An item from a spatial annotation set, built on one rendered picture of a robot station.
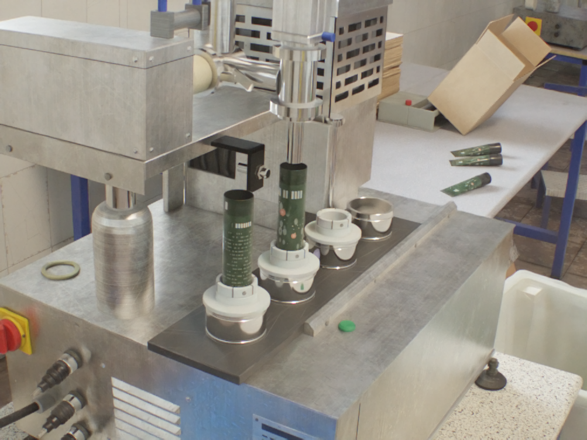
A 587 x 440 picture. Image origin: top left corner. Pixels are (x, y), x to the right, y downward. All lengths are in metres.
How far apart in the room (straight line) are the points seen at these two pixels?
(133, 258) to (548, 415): 0.72
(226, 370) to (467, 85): 1.90
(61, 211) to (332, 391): 2.12
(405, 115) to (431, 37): 2.86
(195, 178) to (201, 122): 0.27
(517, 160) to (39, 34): 1.80
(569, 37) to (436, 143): 2.77
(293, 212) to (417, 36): 4.40
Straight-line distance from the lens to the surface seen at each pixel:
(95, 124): 0.93
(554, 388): 1.45
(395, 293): 1.08
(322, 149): 1.14
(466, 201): 2.17
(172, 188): 1.28
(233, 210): 0.88
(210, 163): 1.27
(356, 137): 1.25
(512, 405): 1.39
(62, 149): 0.97
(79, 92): 0.94
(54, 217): 2.90
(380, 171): 2.31
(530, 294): 1.93
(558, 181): 4.14
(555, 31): 5.29
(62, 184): 2.89
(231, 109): 1.09
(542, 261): 3.75
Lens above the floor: 1.52
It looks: 22 degrees down
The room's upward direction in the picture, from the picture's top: 3 degrees clockwise
